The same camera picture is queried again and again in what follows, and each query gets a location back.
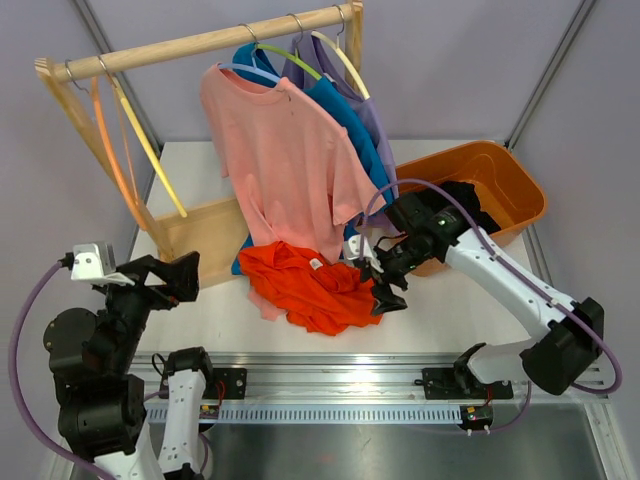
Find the pink t shirt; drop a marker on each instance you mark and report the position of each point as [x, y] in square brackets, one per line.
[285, 160]

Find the blue t shirt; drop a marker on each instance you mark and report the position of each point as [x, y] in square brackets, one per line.
[345, 115]

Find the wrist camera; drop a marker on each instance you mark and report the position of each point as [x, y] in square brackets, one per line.
[94, 263]
[358, 251]

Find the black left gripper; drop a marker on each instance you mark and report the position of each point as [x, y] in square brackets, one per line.
[179, 275]

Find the aluminium mounting rail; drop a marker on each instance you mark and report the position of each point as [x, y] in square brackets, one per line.
[335, 389]

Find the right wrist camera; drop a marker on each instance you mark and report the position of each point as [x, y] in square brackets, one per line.
[358, 251]

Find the wooden clothes rack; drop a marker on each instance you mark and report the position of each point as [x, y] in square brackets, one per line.
[57, 76]

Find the green clothes hanger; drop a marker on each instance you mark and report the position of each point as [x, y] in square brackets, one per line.
[292, 58]

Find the yellow clothes hanger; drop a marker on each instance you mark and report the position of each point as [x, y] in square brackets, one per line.
[143, 139]

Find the black t shirt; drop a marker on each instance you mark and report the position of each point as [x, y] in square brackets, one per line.
[464, 193]

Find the orange plastic basket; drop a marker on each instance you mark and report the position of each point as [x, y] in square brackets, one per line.
[505, 189]

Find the cream clothes hanger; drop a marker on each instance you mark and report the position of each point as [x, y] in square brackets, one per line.
[352, 75]

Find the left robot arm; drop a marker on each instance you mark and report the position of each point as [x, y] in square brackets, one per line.
[102, 413]

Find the wooden tray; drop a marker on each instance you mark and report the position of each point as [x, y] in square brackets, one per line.
[216, 230]

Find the orange t shirt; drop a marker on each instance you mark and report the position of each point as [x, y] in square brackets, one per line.
[309, 291]

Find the light blue clothes hanger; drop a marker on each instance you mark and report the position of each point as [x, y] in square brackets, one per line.
[253, 67]

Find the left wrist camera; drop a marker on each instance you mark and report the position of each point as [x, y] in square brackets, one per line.
[94, 263]

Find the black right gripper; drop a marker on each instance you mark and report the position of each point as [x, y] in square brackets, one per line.
[383, 292]

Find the lavender t shirt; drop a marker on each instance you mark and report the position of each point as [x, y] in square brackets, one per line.
[311, 50]

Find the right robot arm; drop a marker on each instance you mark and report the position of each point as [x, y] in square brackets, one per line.
[565, 336]

